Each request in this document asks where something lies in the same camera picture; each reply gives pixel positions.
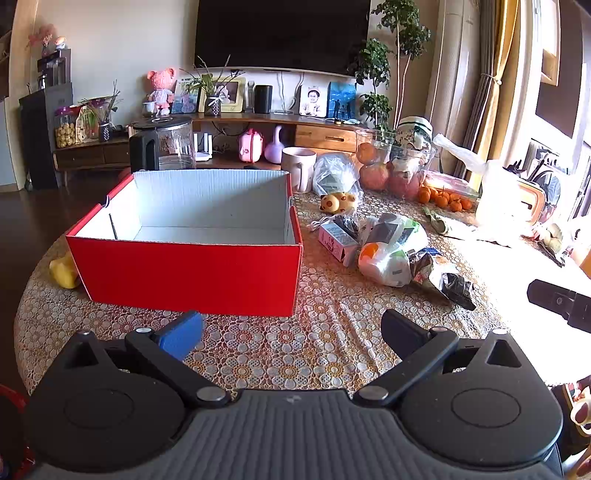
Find dark red object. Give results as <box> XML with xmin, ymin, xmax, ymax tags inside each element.
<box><xmin>0</xmin><ymin>383</ymin><xmax>34</xmax><ymax>480</ymax></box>

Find black cylinder speaker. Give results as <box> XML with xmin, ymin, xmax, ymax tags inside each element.
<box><xmin>254</xmin><ymin>84</ymin><xmax>274</xmax><ymax>114</ymax></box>

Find yellow pig toy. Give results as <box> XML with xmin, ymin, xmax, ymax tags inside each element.
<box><xmin>320</xmin><ymin>191</ymin><xmax>358</xmax><ymax>214</ymax></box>

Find blue picture card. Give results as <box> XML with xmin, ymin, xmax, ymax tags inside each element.
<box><xmin>171</xmin><ymin>78</ymin><xmax>201</xmax><ymax>114</ymax></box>

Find black coffee machine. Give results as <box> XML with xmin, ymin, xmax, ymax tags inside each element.
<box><xmin>37</xmin><ymin>46</ymin><xmax>72</xmax><ymax>88</ymax></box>

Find tall black cabinet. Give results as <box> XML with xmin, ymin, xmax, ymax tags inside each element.
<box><xmin>18</xmin><ymin>82</ymin><xmax>75</xmax><ymax>190</ymax></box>

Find yellow grey curtain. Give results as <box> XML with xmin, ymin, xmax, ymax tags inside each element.
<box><xmin>425</xmin><ymin>0</ymin><xmax>522</xmax><ymax>167</ymax></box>

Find blue landscape picture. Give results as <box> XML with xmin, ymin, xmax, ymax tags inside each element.
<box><xmin>327</xmin><ymin>82</ymin><xmax>358</xmax><ymax>119</ymax></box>

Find white printed plastic bag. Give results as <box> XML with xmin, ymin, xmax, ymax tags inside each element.
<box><xmin>358</xmin><ymin>213</ymin><xmax>430</xmax><ymax>288</ymax></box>

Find small black foil packet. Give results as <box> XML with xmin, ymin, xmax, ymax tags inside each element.
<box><xmin>308</xmin><ymin>215</ymin><xmax>362</xmax><ymax>241</ymax></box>

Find wooden television cabinet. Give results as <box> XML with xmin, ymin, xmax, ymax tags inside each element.
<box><xmin>52</xmin><ymin>111</ymin><xmax>375</xmax><ymax>174</ymax></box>

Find person's patterned clothing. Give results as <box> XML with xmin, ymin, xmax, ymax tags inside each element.
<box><xmin>549</xmin><ymin>374</ymin><xmax>591</xmax><ymax>480</ymax></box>

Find tall potted tree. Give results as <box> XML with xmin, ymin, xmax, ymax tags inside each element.
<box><xmin>348</xmin><ymin>0</ymin><xmax>432</xmax><ymax>132</ymax></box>

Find white baby photo frame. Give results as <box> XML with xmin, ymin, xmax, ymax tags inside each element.
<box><xmin>298</xmin><ymin>85</ymin><xmax>328</xmax><ymax>117</ymax></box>

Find white router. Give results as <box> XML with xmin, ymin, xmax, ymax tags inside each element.
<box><xmin>191</xmin><ymin>131</ymin><xmax>214</xmax><ymax>162</ymax></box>

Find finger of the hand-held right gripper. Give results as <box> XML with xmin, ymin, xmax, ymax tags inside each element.
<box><xmin>527</xmin><ymin>279</ymin><xmax>591</xmax><ymax>334</ymax></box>

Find green white patterned bag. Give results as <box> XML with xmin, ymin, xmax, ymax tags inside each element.
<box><xmin>394</xmin><ymin>116</ymin><xmax>435</xmax><ymax>153</ymax></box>

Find glass electric kettle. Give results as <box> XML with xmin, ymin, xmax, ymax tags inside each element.
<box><xmin>128</xmin><ymin>116</ymin><xmax>198</xmax><ymax>172</ymax></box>

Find pink flowers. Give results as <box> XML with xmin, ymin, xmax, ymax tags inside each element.
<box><xmin>28</xmin><ymin>23</ymin><xmax>68</xmax><ymax>58</ymax></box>

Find yellow green photo frame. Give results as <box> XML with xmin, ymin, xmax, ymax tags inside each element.
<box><xmin>198</xmin><ymin>78</ymin><xmax>247</xmax><ymax>114</ymax></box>

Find glass fruit bowl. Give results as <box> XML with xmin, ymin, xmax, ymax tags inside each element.
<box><xmin>355</xmin><ymin>128</ymin><xmax>438</xmax><ymax>200</ymax></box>

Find grass plant in patterned pot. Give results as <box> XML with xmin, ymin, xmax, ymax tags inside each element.
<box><xmin>180</xmin><ymin>55</ymin><xmax>245</xmax><ymax>117</ymax></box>

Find jar of snack balls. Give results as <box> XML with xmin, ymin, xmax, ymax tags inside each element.
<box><xmin>53</xmin><ymin>106</ymin><xmax>79</xmax><ymax>149</ymax></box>

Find red apple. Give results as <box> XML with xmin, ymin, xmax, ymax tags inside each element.
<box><xmin>359</xmin><ymin>164</ymin><xmax>389</xmax><ymax>192</ymax></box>
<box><xmin>387</xmin><ymin>168</ymin><xmax>422</xmax><ymax>200</ymax></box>

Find black television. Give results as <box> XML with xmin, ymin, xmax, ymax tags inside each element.
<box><xmin>194</xmin><ymin>0</ymin><xmax>371</xmax><ymax>78</ymax></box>

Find orange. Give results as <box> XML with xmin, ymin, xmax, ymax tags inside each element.
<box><xmin>356</xmin><ymin>142</ymin><xmax>382</xmax><ymax>165</ymax></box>

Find pink plush doll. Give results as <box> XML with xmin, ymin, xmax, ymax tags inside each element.
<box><xmin>147</xmin><ymin>68</ymin><xmax>178</xmax><ymax>116</ymax></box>

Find red cardboard box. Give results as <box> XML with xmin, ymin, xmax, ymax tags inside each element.
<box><xmin>65</xmin><ymin>169</ymin><xmax>304</xmax><ymax>318</ymax></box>

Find silver foil pouch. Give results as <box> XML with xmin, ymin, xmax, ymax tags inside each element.
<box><xmin>409</xmin><ymin>249</ymin><xmax>477</xmax><ymax>311</ymax></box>

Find pink tissue pack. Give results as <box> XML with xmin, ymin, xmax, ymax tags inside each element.
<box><xmin>318</xmin><ymin>223</ymin><xmax>361</xmax><ymax>268</ymax></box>

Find clear plastic food container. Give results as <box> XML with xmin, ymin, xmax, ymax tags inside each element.
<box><xmin>422</xmin><ymin>170</ymin><xmax>481</xmax><ymax>199</ymax></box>

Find grass plant in black pot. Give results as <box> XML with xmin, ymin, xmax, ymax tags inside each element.
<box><xmin>78</xmin><ymin>80</ymin><xmax>123</xmax><ymax>143</ymax></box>

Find pink pig-shaped case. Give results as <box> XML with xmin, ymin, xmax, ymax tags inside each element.
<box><xmin>238</xmin><ymin>128</ymin><xmax>265</xmax><ymax>163</ymax></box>

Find white mug with strawberry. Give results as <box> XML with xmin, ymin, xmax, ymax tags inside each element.
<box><xmin>281</xmin><ymin>147</ymin><xmax>317</xmax><ymax>195</ymax></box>

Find orange trimmed container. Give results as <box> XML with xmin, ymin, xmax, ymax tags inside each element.
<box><xmin>517</xmin><ymin>178</ymin><xmax>561</xmax><ymax>227</ymax></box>

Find purple swan ornament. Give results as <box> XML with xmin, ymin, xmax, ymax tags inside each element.
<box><xmin>264</xmin><ymin>124</ymin><xmax>289</xmax><ymax>164</ymax></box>

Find pile of small tangerines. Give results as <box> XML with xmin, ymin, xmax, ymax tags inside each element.
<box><xmin>418</xmin><ymin>185</ymin><xmax>474</xmax><ymax>213</ymax></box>

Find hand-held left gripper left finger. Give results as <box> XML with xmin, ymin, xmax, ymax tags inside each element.
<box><xmin>48</xmin><ymin>310</ymin><xmax>232</xmax><ymax>409</ymax></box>

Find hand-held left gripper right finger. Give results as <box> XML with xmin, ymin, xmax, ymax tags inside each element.
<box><xmin>353</xmin><ymin>308</ymin><xmax>539</xmax><ymax>409</ymax></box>

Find clear plastic bag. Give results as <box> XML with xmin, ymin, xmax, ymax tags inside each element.
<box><xmin>312</xmin><ymin>152</ymin><xmax>363</xmax><ymax>198</ymax></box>

